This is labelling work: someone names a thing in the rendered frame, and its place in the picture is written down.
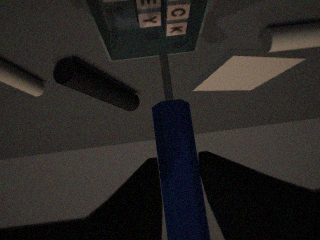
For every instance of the keyboard with white letter keys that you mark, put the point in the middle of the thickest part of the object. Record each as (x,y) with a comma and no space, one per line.
(138,29)

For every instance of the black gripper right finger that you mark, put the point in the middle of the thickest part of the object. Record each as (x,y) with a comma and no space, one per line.
(250,205)

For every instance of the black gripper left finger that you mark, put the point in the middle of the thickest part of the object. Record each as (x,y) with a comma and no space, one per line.
(133,212)

